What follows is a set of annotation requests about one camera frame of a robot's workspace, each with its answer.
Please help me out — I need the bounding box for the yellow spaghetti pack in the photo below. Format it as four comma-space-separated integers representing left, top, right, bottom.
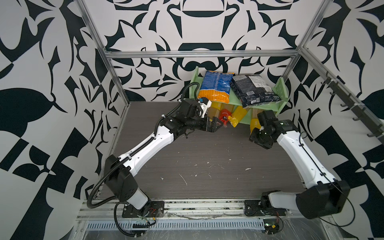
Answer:
229, 106, 248, 128
207, 102, 223, 121
250, 109, 262, 133

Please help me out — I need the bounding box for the red spaghetti pack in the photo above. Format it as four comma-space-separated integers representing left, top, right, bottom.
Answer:
219, 109, 232, 127

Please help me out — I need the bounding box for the blue orange pasta bag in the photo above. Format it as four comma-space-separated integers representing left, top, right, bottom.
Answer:
198, 71, 234, 104

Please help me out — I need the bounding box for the black pasta bag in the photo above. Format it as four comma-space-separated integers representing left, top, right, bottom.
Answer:
230, 75, 281, 108

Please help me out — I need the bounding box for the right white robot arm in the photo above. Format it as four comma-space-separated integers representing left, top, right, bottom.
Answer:
250, 110, 351, 219

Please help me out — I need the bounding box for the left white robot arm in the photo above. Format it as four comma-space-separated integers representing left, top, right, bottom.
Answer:
105, 117, 224, 210

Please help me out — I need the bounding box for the green wooden shelf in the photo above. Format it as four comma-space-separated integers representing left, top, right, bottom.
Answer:
190, 66, 290, 125

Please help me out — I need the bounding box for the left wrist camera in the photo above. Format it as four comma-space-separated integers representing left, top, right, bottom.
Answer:
179, 97, 212, 118

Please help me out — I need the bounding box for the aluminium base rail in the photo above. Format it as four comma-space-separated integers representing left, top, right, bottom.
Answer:
76, 199, 322, 231

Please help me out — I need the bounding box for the black wall hook rail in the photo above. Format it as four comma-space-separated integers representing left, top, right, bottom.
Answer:
322, 71, 384, 145

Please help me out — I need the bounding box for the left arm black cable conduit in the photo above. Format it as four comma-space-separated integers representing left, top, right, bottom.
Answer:
86, 81, 202, 238

